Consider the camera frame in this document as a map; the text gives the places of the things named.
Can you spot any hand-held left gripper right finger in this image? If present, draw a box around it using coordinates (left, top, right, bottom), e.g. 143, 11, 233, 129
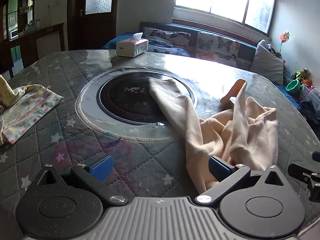
195, 156, 287, 205

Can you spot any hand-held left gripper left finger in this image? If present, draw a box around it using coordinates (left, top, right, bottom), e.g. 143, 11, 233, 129
30, 155, 128, 205

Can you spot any cream garment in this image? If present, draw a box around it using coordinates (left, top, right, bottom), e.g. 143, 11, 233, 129
148, 77, 280, 193

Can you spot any dark blue cloth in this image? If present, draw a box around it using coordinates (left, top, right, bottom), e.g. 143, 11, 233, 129
297, 85, 320, 128

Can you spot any grey quilted star tablecloth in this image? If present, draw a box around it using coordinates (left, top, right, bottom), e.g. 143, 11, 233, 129
0, 49, 320, 238

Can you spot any black round induction cooktop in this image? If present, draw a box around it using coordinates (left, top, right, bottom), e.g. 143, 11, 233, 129
96, 71, 195, 126

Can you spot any green bowl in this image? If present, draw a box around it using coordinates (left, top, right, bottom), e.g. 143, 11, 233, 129
286, 79, 302, 95

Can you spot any colourful plush toy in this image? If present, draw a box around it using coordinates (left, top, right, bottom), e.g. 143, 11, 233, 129
292, 67, 313, 85

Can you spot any floral patterned cloth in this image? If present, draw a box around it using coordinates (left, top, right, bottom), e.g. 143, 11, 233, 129
0, 75, 64, 145

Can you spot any grey pillow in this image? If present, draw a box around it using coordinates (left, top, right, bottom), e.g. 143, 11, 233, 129
250, 39, 285, 85

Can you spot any blue sofa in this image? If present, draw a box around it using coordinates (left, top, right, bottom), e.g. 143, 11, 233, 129
102, 21, 320, 130

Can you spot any butterfly print cushion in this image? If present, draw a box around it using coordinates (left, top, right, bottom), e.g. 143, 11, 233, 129
196, 32, 242, 67
142, 27, 192, 57

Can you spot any white tissue box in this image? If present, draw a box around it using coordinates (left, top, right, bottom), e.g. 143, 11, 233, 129
116, 33, 149, 58

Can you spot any colourful pinwheel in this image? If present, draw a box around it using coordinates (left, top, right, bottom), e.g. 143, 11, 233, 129
279, 30, 292, 55

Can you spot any dark wooden door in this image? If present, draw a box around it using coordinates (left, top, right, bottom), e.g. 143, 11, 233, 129
67, 0, 120, 52

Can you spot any dark wooden display cabinet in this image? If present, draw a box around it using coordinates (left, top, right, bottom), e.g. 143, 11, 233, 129
0, 0, 65, 78

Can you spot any window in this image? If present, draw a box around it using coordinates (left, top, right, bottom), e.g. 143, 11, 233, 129
174, 0, 278, 34

